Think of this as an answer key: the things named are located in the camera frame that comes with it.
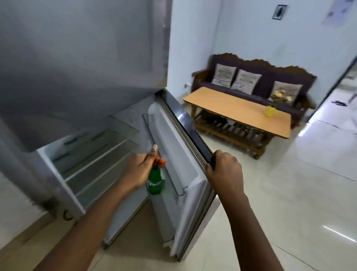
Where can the wooden coffee table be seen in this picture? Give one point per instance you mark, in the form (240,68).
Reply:
(237,109)

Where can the person's right thumb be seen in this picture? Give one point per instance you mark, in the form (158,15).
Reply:
(209,169)

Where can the dark sandals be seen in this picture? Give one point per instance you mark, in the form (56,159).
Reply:
(339,103)

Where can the person's left hand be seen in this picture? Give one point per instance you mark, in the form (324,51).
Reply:
(136,173)

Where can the green bottle with orange cap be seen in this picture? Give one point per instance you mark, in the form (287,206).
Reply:
(156,184)

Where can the clear glass fridge shelf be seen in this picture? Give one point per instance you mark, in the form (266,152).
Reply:
(103,178)
(94,159)

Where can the person's left thumb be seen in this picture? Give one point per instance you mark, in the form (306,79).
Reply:
(152,155)

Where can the beige printed cushion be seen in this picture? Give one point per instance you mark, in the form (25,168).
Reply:
(292,89)
(246,81)
(223,75)

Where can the person's left forearm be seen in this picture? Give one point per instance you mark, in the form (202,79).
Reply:
(83,231)

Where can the person's right forearm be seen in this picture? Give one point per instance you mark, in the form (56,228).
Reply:
(248,237)

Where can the grey refrigerator door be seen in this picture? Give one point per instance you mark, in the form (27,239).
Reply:
(192,195)

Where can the dark wooden sofa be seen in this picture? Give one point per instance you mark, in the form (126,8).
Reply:
(259,75)

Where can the yellow vase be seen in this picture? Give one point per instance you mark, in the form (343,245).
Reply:
(270,111)

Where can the grey refrigerator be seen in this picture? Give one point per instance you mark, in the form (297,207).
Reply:
(69,69)

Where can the clear door bin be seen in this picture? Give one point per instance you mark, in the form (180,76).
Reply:
(167,156)

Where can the person's right hand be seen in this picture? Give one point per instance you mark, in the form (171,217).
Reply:
(226,178)

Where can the black framed wall fixture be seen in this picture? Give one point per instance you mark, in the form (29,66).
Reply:
(279,12)

